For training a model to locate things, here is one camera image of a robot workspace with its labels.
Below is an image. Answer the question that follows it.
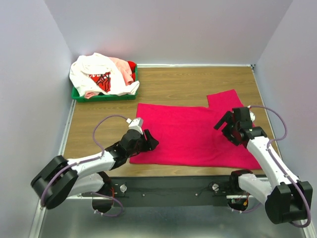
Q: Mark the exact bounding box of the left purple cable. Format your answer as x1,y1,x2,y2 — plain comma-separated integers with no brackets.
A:
41,115,132,218

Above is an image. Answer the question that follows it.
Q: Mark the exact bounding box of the aluminium frame rail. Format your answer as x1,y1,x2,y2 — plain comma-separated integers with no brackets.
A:
30,193,317,238

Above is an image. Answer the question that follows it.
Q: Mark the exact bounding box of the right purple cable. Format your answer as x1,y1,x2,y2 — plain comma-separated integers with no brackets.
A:
231,105,313,228

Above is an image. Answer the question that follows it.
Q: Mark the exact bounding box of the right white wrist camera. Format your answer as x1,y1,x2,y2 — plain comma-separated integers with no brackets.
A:
247,106,256,122

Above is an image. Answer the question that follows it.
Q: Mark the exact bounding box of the green plastic bin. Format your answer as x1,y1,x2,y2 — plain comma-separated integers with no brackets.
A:
71,65,139,103

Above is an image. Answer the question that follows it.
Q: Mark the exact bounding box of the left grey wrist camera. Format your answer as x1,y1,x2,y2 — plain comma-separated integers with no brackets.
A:
126,118,143,134

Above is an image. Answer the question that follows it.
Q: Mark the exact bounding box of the white printed t shirt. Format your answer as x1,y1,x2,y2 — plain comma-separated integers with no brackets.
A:
69,53,140,99

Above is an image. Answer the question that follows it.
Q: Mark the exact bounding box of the light pink t shirt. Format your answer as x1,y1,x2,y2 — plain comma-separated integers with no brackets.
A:
83,54,139,99

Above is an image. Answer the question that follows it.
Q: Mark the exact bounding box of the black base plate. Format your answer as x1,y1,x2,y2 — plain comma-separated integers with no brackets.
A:
81,175,258,208

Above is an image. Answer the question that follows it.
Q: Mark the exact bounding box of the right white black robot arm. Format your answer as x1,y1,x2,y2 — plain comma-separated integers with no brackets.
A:
214,106,313,228

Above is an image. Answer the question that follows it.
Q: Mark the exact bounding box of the red t shirt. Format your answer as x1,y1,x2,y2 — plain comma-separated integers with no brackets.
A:
128,61,137,81

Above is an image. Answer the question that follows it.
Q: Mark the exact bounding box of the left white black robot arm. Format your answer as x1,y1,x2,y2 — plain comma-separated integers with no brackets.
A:
30,129,159,209

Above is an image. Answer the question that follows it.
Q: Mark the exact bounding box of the magenta t shirt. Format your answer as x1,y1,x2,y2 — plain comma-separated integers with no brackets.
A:
130,89,261,170

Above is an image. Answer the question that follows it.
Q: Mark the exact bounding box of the purple cable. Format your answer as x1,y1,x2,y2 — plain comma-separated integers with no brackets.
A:
41,115,132,218
231,105,313,228

